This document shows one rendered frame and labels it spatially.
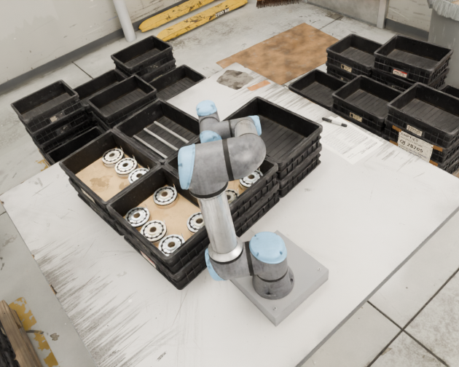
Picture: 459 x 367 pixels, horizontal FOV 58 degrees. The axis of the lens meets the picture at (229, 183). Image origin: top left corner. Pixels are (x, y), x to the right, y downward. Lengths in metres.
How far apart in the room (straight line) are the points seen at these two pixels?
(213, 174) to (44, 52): 3.88
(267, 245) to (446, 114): 1.66
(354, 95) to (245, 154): 1.99
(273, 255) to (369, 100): 1.81
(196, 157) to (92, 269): 0.91
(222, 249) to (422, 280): 1.46
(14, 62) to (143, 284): 3.43
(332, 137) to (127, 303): 1.24
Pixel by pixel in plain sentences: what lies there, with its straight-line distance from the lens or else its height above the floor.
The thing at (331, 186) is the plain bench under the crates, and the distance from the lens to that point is 1.94.
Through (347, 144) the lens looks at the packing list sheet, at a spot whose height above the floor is 0.70.
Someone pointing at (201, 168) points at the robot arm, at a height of 1.38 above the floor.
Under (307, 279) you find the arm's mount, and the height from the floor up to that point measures 0.77.
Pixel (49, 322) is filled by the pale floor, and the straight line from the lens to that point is 2.71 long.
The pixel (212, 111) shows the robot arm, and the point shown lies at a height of 1.21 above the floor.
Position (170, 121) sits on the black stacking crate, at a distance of 2.19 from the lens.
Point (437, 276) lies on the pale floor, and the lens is 2.58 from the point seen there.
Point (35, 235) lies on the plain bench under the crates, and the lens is 2.12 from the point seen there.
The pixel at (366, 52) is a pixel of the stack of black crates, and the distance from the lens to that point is 3.47.
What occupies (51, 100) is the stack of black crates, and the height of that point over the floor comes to 0.49.
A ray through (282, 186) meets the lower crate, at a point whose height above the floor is 0.77.
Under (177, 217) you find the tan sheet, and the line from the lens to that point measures 1.72.
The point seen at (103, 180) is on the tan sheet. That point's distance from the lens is 1.99.
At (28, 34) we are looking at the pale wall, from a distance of 4.74.
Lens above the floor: 2.13
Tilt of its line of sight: 46 degrees down
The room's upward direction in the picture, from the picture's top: 11 degrees counter-clockwise
